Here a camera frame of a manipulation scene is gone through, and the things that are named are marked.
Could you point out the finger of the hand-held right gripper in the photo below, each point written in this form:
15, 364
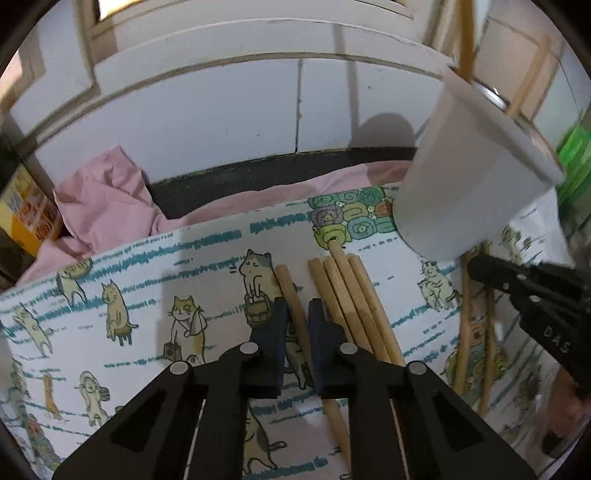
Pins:
503, 274

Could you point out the cat printed cloth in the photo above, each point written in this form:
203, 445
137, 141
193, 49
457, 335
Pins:
138, 277

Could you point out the white cup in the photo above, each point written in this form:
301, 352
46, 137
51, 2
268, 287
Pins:
461, 184

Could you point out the pink cloth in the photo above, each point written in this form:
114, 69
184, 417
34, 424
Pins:
101, 198

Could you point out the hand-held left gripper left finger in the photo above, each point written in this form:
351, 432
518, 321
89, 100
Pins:
272, 332

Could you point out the person's right hand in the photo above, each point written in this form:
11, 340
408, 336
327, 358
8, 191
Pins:
570, 406

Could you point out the green plastic object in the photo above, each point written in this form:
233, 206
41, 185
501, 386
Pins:
577, 161

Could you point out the thin wooden chopstick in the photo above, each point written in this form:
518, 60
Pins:
490, 332

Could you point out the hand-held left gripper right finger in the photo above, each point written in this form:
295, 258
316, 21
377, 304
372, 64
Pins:
316, 332

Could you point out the metal utensil holder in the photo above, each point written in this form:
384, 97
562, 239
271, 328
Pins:
494, 97

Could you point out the white window frame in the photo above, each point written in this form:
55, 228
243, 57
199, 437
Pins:
231, 27

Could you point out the dark sauce bottle yellow label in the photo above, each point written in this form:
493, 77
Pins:
32, 207

